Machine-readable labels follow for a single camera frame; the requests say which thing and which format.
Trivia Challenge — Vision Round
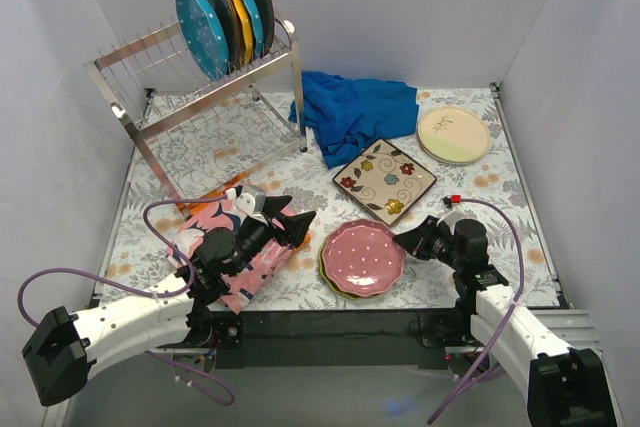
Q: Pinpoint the pink polka dot plate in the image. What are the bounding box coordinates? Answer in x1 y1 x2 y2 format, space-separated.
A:
322 219 406 297

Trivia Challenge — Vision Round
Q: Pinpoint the square floral plate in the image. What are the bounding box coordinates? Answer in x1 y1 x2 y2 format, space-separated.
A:
332 139 437 227

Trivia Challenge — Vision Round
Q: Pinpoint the green polka dot plate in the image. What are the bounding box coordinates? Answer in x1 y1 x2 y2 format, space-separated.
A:
318 246 377 300

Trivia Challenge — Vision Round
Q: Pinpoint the cream round plate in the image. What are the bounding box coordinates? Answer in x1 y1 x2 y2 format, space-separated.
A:
416 106 491 165

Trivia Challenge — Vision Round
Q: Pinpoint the blue polka dot plate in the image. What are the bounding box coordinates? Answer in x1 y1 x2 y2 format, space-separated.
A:
175 0 229 82

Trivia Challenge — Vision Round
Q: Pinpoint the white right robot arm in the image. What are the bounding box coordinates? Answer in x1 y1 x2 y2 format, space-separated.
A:
393 217 617 426

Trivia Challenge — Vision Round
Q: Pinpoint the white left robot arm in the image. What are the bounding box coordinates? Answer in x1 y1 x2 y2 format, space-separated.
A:
22 186 316 407

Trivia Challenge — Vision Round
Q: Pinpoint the steel dish rack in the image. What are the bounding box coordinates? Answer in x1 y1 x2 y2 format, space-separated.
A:
85 14 308 217

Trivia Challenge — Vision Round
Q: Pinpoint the floral tablecloth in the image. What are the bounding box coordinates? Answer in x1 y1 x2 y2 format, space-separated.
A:
97 88 558 311

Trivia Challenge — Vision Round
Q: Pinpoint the pink patterned cloth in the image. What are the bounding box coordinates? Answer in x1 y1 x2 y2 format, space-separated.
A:
172 200 293 314

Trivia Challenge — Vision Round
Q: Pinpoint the blue cloth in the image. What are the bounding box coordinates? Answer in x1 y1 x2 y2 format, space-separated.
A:
302 71 419 169

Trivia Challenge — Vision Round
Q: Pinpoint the yellow plate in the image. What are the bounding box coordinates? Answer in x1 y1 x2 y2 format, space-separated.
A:
231 0 254 68

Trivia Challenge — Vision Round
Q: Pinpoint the dark teal round plate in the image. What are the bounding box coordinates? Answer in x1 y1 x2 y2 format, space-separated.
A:
208 0 240 72

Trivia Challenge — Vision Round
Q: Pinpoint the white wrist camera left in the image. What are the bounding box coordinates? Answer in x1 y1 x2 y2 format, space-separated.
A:
225 185 267 224

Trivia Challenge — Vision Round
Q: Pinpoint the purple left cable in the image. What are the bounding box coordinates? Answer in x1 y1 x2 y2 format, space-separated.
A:
17 186 236 407

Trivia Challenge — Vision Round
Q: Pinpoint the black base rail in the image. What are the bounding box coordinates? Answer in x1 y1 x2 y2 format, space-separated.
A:
154 309 501 371

